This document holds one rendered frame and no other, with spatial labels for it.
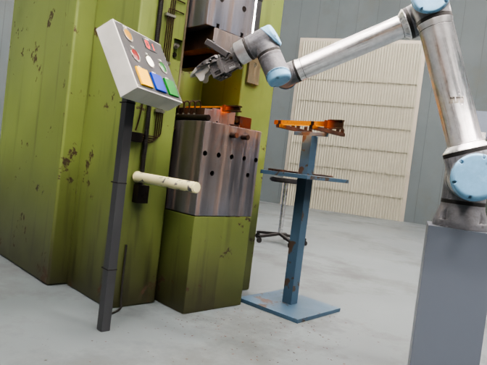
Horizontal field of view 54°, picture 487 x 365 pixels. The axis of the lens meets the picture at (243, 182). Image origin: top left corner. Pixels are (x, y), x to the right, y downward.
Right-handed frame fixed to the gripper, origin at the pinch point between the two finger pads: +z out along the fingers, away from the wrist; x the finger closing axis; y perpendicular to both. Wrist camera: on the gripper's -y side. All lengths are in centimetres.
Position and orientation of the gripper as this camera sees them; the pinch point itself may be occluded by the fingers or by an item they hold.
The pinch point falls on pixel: (192, 74)
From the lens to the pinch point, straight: 196.6
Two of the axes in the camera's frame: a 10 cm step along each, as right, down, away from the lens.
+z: -8.6, 3.9, 3.2
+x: 3.5, 0.1, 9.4
